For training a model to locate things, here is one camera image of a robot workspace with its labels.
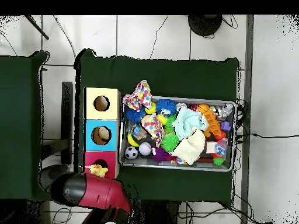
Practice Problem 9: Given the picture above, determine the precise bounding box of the mint green muslin cloth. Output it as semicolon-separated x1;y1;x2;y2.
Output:
172;107;210;140

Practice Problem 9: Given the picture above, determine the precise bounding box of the white baseball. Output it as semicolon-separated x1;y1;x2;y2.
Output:
138;142;152;156

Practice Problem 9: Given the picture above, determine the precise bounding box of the black rod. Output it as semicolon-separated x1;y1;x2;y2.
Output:
24;15;50;40

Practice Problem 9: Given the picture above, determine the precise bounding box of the orange long studded brick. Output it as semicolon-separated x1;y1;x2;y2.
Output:
202;110;222;138

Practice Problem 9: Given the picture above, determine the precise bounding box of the white polka dot cloth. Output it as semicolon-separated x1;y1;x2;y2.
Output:
122;79;153;112

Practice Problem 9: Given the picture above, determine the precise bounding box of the black cable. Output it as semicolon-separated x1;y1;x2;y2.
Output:
234;132;299;139

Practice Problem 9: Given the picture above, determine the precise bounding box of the small soccer ball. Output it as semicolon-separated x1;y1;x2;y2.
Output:
124;146;139;160

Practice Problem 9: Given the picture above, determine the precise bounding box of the black upright panel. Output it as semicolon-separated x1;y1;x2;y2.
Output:
61;81;74;165

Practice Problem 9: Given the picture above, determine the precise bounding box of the black round stand base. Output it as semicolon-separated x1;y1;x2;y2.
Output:
187;15;223;37

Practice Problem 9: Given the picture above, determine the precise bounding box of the blue spiky rubber ball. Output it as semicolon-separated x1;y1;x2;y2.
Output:
125;107;146;124
155;99;177;116

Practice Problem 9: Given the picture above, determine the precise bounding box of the dark green tablecloth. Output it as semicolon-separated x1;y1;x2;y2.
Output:
0;51;53;201
73;48;239;203

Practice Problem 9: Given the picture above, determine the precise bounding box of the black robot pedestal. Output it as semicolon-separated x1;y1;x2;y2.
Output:
140;199;180;224

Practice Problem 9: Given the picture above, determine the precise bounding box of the silver wire mesh bin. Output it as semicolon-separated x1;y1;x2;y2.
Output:
119;94;237;173

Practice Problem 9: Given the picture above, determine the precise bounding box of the polka dot fabric pouch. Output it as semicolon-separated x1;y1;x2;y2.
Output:
141;113;166;147

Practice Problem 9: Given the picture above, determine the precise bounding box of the purple spiky googly-eyed toy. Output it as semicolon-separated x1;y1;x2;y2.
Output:
151;146;176;163

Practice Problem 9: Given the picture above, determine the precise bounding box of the yellow plush duck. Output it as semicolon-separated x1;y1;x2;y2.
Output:
88;163;110;178

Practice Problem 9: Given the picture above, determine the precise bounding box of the wooden box with three holes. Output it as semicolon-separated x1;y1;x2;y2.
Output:
83;87;121;180

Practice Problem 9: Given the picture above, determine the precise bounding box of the grey round base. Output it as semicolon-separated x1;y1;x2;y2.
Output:
40;164;69;187

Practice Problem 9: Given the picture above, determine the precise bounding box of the cream muslin cloth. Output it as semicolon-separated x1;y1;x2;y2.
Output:
170;128;206;166

